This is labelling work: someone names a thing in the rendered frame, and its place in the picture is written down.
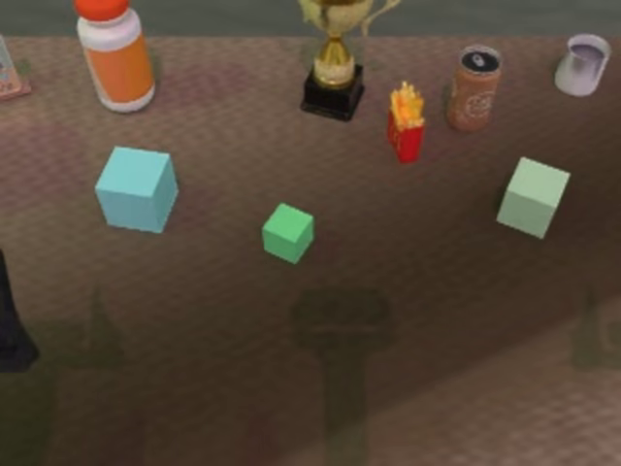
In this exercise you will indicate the light blue cube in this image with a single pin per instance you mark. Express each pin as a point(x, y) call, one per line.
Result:
point(136, 191)

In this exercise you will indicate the small green cube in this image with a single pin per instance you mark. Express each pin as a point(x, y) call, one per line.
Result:
point(287, 234)

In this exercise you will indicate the pale green cube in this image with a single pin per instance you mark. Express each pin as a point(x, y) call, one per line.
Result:
point(532, 199)

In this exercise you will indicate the pink printed box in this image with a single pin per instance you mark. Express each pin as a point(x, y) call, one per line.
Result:
point(9, 73)

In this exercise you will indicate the orange bottle with red cap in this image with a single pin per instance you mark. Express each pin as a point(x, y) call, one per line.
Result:
point(118, 58)

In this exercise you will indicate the gold trophy on black base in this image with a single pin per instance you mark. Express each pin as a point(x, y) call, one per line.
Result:
point(334, 73)

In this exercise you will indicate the red box of french fries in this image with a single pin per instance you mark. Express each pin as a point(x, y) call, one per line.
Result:
point(406, 128)

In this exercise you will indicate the brown soda can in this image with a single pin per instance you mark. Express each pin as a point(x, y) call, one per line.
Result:
point(473, 92)

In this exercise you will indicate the pale lavender cup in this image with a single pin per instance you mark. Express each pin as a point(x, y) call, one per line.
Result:
point(580, 65)

